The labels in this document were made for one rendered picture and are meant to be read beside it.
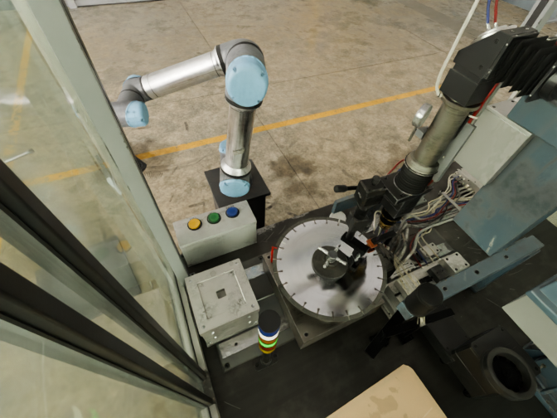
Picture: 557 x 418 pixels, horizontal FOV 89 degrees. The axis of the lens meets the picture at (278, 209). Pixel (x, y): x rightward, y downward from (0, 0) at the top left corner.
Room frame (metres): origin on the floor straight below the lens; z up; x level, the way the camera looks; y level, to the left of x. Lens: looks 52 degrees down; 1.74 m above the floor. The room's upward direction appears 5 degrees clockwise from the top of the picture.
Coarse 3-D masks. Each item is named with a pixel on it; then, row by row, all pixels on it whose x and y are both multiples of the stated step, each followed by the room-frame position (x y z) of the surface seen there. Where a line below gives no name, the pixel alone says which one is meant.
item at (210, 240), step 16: (224, 208) 0.64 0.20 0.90; (240, 208) 0.64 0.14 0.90; (176, 224) 0.55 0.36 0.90; (208, 224) 0.56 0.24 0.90; (224, 224) 0.57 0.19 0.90; (240, 224) 0.57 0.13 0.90; (192, 240) 0.49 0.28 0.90; (208, 240) 0.51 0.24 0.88; (224, 240) 0.53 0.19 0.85; (240, 240) 0.56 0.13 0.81; (256, 240) 0.59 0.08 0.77; (192, 256) 0.48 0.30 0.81; (208, 256) 0.50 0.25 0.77
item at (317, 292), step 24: (288, 240) 0.49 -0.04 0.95; (312, 240) 0.50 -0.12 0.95; (336, 240) 0.51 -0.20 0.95; (360, 240) 0.51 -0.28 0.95; (288, 264) 0.41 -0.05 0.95; (360, 264) 0.43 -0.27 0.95; (288, 288) 0.33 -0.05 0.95; (312, 288) 0.33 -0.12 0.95; (336, 288) 0.34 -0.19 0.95; (360, 288) 0.35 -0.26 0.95; (336, 312) 0.27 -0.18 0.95
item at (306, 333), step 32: (448, 128) 0.48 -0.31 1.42; (416, 160) 0.49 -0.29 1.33; (416, 192) 0.47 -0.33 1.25; (384, 224) 0.48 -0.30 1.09; (256, 256) 0.53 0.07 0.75; (384, 256) 0.49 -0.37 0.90; (256, 288) 0.40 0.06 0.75; (288, 320) 0.29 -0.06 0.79; (320, 320) 0.27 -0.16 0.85; (352, 320) 0.29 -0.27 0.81; (224, 352) 0.18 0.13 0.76; (256, 352) 0.19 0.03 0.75
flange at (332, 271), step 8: (328, 248) 0.47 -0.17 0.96; (312, 256) 0.43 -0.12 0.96; (320, 256) 0.43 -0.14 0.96; (344, 256) 0.44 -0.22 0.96; (312, 264) 0.41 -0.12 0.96; (320, 264) 0.41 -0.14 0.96; (336, 264) 0.41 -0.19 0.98; (320, 272) 0.38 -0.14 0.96; (328, 272) 0.38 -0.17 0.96; (336, 272) 0.39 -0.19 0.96; (344, 272) 0.39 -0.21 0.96
